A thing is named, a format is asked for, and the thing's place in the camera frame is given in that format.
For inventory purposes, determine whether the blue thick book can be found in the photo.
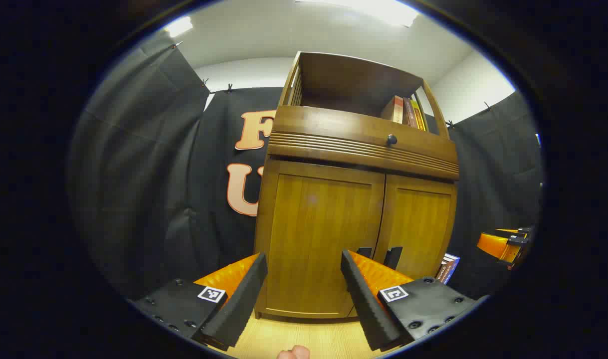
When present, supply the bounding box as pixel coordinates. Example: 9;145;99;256
446;253;460;285

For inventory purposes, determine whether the maroon book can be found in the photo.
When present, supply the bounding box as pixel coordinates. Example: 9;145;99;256
403;97;419;128

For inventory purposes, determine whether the wooden double-door shoe cabinet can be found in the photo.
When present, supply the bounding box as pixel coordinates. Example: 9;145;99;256
254;51;460;320

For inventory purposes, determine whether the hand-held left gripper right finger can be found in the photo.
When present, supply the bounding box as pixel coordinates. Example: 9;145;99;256
340;249;489;352

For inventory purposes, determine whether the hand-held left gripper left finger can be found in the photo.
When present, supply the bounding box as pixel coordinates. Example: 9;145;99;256
129;252;268;352

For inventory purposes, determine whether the long ceiling light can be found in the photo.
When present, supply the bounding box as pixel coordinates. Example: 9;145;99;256
165;16;194;38

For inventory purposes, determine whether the wooden cabinet door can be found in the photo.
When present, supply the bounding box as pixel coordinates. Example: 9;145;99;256
261;160;386;317
373;174;458;281

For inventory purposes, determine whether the yellow book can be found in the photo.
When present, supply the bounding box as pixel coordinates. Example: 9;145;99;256
411;99;428;131

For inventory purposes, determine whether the black backdrop cloth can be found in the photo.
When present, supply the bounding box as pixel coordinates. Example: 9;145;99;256
67;31;544;300

